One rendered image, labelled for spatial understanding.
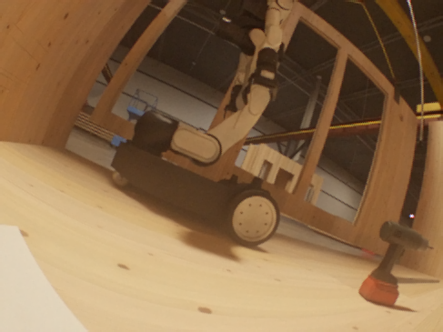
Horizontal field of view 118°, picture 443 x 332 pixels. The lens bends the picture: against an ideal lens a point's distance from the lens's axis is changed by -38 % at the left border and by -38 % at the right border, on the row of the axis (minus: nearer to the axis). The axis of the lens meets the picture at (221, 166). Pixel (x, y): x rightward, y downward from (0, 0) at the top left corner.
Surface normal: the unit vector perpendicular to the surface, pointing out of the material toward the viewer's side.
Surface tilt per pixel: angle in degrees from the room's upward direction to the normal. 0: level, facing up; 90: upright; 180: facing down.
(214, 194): 90
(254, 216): 90
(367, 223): 90
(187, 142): 90
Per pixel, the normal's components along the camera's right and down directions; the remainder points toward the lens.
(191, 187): 0.21, -0.01
